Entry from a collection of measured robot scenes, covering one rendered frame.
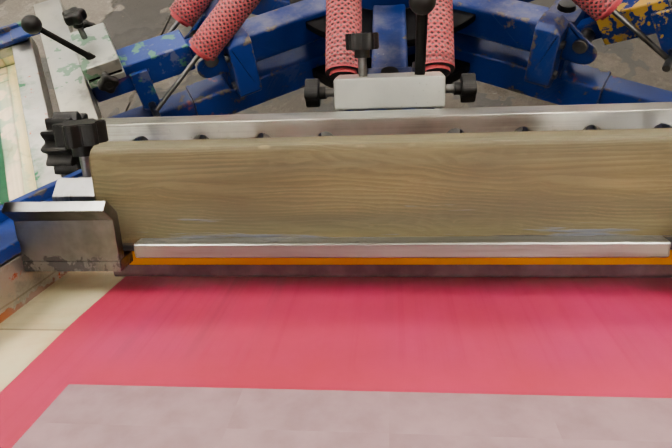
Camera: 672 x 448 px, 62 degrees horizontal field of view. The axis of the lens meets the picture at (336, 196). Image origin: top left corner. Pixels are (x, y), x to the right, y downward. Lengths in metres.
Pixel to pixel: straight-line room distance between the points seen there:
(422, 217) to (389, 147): 0.05
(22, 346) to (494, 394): 0.27
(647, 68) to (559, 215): 2.44
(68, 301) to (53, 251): 0.04
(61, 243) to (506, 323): 0.30
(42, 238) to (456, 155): 0.28
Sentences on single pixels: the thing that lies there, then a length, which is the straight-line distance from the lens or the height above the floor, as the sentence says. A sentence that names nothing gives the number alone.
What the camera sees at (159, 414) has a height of 1.29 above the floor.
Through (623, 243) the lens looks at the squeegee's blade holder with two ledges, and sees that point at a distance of 0.39.
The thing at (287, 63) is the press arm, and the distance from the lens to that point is 1.10.
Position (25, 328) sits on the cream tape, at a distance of 0.42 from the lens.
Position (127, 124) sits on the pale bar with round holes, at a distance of 0.65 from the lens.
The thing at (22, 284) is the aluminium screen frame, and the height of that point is 1.24.
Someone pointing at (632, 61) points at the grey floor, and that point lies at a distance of 2.83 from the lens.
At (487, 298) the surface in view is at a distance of 0.39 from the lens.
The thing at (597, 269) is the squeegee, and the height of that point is 1.22.
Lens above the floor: 1.55
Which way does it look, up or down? 48 degrees down
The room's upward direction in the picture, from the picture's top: 7 degrees counter-clockwise
